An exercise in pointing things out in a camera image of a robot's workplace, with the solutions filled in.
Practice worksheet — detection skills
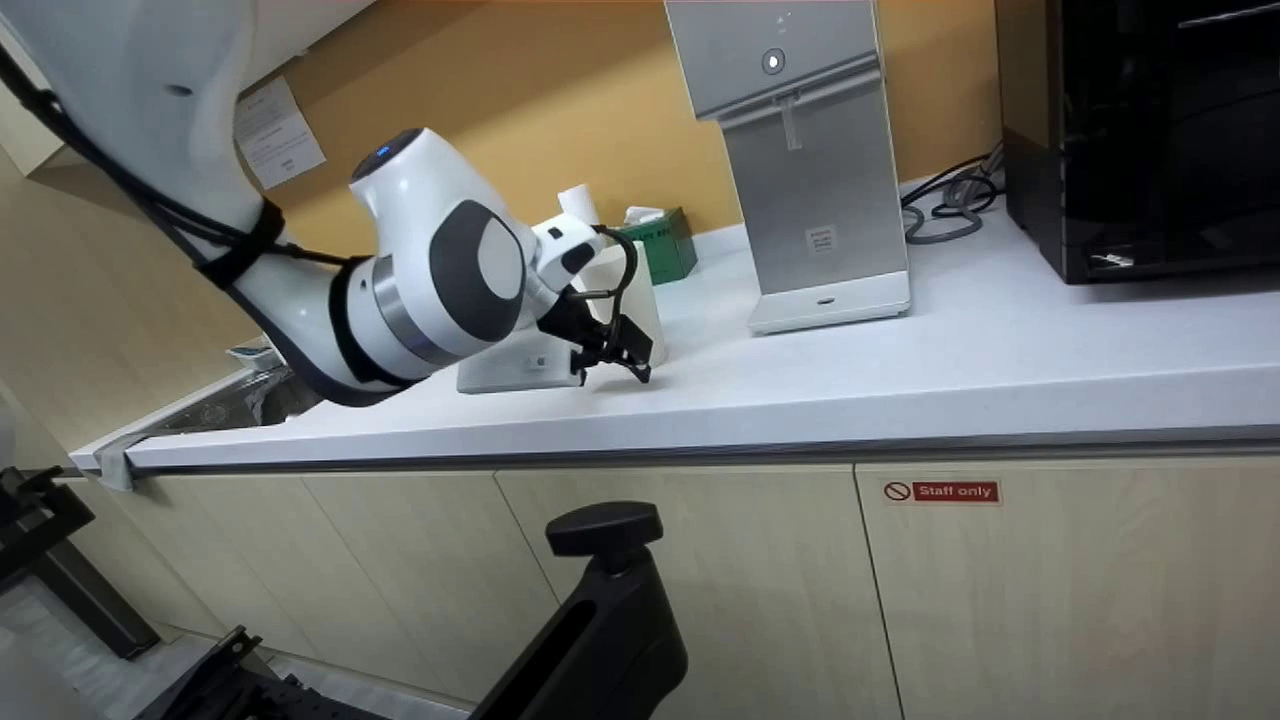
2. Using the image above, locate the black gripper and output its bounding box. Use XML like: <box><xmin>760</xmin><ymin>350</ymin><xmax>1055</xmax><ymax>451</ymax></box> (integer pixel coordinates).
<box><xmin>536</xmin><ymin>279</ymin><xmax>661</xmax><ymax>393</ymax></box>

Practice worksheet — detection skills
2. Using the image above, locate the silver coffeemaker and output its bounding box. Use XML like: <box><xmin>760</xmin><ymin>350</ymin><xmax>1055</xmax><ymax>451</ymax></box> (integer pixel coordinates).
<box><xmin>661</xmin><ymin>0</ymin><xmax>922</xmax><ymax>339</ymax></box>

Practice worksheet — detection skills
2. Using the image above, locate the green tissue box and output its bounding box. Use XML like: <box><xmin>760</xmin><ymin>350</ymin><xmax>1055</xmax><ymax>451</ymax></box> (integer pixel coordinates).
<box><xmin>615</xmin><ymin>205</ymin><xmax>700</xmax><ymax>289</ymax></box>

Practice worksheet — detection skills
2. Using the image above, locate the white paper roll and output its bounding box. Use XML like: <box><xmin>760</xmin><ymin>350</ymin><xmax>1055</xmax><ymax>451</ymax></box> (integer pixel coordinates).
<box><xmin>552</xmin><ymin>178</ymin><xmax>602</xmax><ymax>229</ymax></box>

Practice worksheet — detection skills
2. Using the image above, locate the red warning sticker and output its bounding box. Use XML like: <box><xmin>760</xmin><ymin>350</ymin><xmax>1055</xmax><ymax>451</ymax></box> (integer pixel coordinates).
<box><xmin>881</xmin><ymin>475</ymin><xmax>1005</xmax><ymax>508</ymax></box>

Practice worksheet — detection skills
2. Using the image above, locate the steel sink basin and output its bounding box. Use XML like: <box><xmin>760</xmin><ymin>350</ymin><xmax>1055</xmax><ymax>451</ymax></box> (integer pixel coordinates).
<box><xmin>164</xmin><ymin>345</ymin><xmax>308</xmax><ymax>436</ymax></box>

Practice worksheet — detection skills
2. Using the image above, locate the white upper cabinet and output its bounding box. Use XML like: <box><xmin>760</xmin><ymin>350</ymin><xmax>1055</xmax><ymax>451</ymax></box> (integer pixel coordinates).
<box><xmin>245</xmin><ymin>0</ymin><xmax>381</xmax><ymax>86</ymax></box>

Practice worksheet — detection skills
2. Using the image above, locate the black chair base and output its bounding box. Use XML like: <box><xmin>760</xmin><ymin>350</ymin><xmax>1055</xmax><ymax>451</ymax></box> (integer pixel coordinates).
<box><xmin>156</xmin><ymin>623</ymin><xmax>434</xmax><ymax>720</ymax></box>

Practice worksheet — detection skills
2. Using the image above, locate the grey counter edge clamp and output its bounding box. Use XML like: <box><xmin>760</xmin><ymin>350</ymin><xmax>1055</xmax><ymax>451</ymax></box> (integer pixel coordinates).
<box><xmin>65</xmin><ymin>444</ymin><xmax>154</xmax><ymax>496</ymax></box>

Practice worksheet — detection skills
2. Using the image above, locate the beige cabinet door with sticker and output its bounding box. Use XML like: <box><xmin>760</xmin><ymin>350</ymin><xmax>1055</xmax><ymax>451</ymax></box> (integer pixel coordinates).
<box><xmin>854</xmin><ymin>454</ymin><xmax>1280</xmax><ymax>720</ymax></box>

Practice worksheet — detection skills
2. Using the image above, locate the black metal stand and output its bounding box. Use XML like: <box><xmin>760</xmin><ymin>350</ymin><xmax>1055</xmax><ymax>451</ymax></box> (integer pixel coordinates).
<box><xmin>0</xmin><ymin>451</ymin><xmax>168</xmax><ymax>663</ymax></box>

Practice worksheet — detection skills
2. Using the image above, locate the black microwave oven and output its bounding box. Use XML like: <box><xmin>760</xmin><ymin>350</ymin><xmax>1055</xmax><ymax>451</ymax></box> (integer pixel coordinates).
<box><xmin>992</xmin><ymin>0</ymin><xmax>1280</xmax><ymax>292</ymax></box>

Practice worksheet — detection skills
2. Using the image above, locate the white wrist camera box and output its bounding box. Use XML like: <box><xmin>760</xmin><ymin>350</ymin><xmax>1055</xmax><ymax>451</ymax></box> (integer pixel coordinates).
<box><xmin>533</xmin><ymin>216</ymin><xmax>610</xmax><ymax>289</ymax></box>

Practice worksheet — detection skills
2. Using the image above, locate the black power cable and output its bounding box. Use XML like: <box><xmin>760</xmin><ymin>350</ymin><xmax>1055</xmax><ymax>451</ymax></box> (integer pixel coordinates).
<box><xmin>899</xmin><ymin>153</ymin><xmax>1011</xmax><ymax>246</ymax></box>

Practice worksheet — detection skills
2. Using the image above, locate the white paper wall note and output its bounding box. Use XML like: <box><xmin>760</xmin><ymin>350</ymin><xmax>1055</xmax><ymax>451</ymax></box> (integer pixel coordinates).
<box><xmin>234</xmin><ymin>72</ymin><xmax>331</xmax><ymax>190</ymax></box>

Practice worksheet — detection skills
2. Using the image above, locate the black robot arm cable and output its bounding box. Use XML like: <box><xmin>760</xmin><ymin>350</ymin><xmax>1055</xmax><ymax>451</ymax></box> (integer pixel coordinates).
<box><xmin>0</xmin><ymin>49</ymin><xmax>366</xmax><ymax>292</ymax></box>

